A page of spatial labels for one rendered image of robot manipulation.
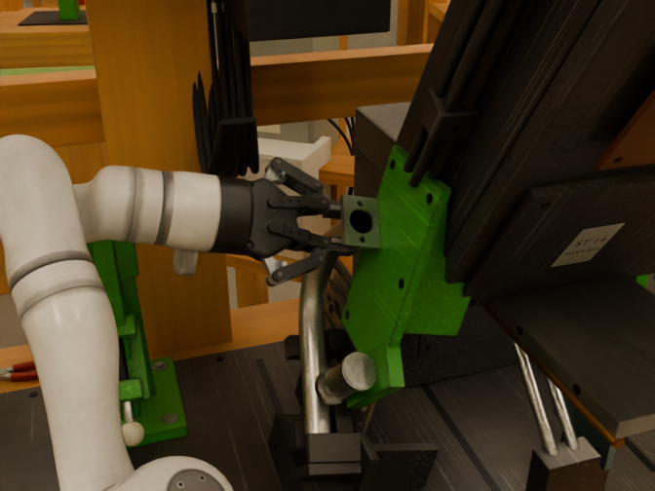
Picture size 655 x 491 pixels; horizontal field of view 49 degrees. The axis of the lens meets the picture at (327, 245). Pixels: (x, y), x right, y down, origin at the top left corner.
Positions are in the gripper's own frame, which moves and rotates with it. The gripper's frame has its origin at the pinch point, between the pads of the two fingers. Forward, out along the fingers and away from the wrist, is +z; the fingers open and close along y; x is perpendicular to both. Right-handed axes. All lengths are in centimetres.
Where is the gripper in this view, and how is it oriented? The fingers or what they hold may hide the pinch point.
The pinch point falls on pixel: (343, 228)
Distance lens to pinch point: 75.7
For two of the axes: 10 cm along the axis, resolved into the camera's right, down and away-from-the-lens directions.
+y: -0.4, -9.5, 3.2
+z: 9.2, 0.9, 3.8
